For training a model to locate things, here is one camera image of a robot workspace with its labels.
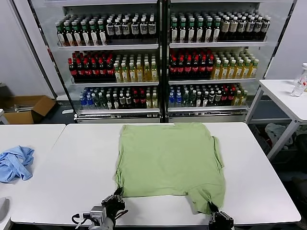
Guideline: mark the small red cap cola bottle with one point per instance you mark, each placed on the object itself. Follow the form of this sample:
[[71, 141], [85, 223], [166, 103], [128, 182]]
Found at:
[[142, 100], [135, 100], [224, 97], [231, 97]]

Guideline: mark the white beverage cooler cabinet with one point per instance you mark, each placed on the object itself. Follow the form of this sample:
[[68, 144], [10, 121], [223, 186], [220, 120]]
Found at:
[[206, 115], [120, 116]]

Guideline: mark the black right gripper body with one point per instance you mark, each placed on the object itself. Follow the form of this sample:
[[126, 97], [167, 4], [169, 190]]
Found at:
[[220, 221]]

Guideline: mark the dark tea bottle green cap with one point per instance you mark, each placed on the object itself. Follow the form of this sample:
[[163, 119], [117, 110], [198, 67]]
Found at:
[[85, 36], [69, 37], [182, 33], [94, 36], [61, 37], [102, 36], [77, 37], [208, 33], [174, 33], [216, 32], [199, 33], [191, 33]]

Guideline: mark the small dark bottle white cap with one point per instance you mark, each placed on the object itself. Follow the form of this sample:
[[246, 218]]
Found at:
[[116, 103], [198, 100], [122, 101], [211, 98], [109, 103], [128, 101], [218, 98], [205, 100]]

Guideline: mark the clear plastic water bottle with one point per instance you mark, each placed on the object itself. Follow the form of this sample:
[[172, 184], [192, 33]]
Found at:
[[297, 89]]

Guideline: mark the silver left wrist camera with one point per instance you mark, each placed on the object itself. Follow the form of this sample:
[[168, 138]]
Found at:
[[97, 212]]

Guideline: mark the clear bottle red label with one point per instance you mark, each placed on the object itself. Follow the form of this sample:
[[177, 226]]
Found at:
[[304, 76]]

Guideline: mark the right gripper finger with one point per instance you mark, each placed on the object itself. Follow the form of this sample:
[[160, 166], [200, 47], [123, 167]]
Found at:
[[211, 207], [215, 208]]

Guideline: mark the crumpled light blue shirt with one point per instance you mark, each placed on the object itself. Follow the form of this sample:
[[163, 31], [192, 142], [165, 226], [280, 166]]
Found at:
[[14, 163]]

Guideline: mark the open cardboard box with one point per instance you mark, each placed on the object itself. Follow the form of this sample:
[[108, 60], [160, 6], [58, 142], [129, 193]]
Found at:
[[40, 105]]

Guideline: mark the small blue drink bottle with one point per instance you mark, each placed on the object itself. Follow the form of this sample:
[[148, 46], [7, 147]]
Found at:
[[90, 103], [172, 100], [83, 103], [178, 100]]

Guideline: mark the white side table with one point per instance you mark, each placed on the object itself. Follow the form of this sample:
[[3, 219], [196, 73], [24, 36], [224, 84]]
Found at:
[[278, 91]]

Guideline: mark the small white floor object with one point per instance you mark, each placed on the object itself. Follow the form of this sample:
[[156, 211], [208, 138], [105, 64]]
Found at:
[[67, 111]]

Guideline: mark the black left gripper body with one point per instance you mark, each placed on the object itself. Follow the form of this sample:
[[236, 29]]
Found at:
[[114, 206]]

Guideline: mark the small green water bottle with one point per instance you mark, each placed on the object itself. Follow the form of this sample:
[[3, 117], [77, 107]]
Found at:
[[185, 99], [192, 99], [103, 102], [97, 102]]

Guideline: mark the white cooler shelf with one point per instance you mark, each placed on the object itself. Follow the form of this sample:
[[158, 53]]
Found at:
[[211, 81], [108, 46], [120, 110], [206, 108], [216, 44], [115, 83]]

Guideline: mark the pale clothes pile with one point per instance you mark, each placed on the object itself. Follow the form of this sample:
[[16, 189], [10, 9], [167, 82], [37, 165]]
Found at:
[[275, 130]]

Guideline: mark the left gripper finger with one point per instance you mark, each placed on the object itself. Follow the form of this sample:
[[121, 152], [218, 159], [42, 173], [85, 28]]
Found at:
[[121, 194], [117, 192]]

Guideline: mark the small yellow juice bottle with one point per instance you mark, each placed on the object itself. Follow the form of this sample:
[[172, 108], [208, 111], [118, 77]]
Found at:
[[244, 99], [155, 101], [149, 101], [237, 99]]

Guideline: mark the dark bottle beige label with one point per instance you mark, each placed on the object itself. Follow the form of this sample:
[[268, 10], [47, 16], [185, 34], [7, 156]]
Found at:
[[225, 27], [233, 27]]

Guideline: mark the glass cooler door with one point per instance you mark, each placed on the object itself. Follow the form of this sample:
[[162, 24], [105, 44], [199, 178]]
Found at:
[[36, 36], [278, 24]]

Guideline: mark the dark bottle navy label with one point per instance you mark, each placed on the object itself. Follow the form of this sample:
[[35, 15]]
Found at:
[[250, 27], [266, 26], [110, 29], [258, 27], [135, 28], [143, 28], [241, 27], [151, 27], [126, 28], [118, 28]]

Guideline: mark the light green t-shirt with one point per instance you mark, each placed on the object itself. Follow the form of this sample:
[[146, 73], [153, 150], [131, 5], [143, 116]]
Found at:
[[168, 163]]

